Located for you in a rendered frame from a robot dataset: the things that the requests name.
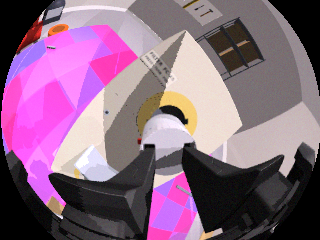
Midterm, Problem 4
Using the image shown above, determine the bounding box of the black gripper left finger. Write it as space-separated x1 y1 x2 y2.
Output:
48 145 155 240

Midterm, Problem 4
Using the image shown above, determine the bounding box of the dark grey rectangular panel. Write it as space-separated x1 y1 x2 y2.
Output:
51 31 243 180

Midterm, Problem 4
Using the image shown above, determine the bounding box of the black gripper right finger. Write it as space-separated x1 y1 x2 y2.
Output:
181 144 284 233

